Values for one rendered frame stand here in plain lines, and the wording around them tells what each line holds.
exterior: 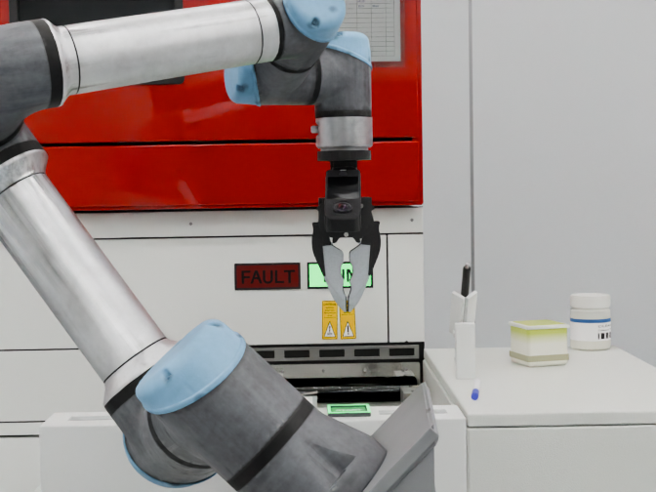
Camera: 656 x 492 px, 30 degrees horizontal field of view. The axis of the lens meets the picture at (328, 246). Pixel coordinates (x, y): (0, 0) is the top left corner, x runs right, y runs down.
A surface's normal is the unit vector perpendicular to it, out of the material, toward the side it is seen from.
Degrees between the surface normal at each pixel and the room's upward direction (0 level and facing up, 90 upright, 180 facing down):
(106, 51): 88
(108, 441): 90
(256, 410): 73
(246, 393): 67
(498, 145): 90
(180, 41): 93
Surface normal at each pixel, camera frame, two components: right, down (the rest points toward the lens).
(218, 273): 0.01, 0.05
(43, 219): 0.25, -0.30
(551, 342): 0.27, 0.04
